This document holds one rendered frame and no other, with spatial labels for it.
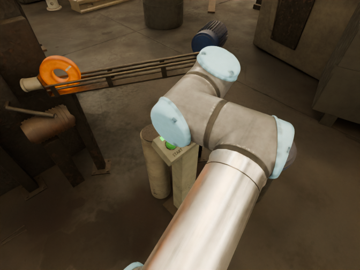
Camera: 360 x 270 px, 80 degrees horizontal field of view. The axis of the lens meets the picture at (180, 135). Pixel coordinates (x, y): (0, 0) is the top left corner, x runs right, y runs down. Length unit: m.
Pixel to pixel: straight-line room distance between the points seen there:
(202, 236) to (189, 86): 0.24
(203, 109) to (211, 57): 0.13
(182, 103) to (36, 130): 0.91
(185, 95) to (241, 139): 0.12
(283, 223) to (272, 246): 0.15
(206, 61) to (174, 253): 0.32
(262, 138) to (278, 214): 1.12
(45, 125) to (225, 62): 0.93
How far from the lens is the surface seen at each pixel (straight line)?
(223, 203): 0.27
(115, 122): 1.83
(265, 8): 2.88
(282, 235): 1.38
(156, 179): 1.15
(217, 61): 0.44
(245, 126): 0.33
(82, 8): 4.43
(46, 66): 1.08
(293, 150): 1.13
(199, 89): 0.39
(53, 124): 1.18
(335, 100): 1.94
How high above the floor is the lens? 1.20
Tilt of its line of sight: 47 degrees down
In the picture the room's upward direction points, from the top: straight up
